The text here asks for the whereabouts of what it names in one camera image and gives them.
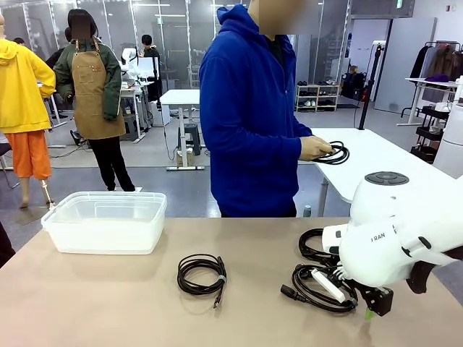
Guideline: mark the white desk with angled legs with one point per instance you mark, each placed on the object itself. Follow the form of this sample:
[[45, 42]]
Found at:
[[430, 85]]

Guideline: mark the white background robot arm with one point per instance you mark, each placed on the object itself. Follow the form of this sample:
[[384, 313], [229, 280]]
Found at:
[[128, 61]]

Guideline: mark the purple cloth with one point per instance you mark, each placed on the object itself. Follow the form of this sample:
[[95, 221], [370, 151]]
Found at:
[[437, 78]]

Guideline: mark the grey stool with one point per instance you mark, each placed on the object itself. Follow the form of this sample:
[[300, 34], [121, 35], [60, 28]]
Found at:
[[191, 139]]

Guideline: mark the person's right hand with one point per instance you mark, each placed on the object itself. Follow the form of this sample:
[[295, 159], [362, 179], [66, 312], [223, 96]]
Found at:
[[314, 149]]

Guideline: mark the clothes rack with coats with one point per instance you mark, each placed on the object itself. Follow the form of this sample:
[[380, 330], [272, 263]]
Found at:
[[443, 59]]

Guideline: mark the black utility cart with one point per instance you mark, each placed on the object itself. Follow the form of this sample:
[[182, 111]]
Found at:
[[430, 130]]

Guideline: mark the black bags pile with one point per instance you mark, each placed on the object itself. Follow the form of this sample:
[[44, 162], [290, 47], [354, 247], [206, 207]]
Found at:
[[352, 86]]

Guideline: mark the large white table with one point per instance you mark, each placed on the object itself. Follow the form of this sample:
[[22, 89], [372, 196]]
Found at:
[[376, 152]]

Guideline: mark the clear plastic storage container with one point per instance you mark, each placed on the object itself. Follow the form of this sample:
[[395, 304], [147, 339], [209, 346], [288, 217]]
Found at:
[[105, 231]]

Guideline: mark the black tripod pole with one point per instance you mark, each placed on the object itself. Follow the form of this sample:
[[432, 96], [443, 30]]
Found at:
[[370, 86]]

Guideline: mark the white cluttered workbench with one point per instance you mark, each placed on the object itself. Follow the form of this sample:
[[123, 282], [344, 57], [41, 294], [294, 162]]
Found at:
[[132, 101]]

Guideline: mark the person in brown apron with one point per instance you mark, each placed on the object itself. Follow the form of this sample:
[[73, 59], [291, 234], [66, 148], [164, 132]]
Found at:
[[92, 90]]

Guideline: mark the person in dark clothes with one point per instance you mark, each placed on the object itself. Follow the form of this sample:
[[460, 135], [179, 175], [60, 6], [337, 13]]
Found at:
[[150, 50]]

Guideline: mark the person in blue hoodie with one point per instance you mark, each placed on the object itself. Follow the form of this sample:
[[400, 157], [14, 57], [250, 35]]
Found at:
[[246, 119]]

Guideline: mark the person's right forearm blue sleeve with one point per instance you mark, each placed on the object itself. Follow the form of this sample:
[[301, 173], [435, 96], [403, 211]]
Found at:
[[285, 146]]

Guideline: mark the small grey cylinder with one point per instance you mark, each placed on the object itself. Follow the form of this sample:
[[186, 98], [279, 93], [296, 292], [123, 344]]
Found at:
[[307, 211]]

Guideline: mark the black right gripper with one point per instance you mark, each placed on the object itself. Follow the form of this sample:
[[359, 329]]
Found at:
[[384, 300]]

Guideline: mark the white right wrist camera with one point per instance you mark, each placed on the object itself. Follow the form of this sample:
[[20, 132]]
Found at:
[[327, 285]]

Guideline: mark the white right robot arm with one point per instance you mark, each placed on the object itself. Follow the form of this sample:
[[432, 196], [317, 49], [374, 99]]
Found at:
[[383, 231]]

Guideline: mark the white height-adjustable desk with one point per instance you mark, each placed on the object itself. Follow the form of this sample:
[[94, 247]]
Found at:
[[181, 97]]

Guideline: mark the wooden shoe rack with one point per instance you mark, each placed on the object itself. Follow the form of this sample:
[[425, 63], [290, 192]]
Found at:
[[318, 97]]

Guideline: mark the mannequin in yellow hoodie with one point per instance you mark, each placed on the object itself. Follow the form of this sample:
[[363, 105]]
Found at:
[[21, 86]]

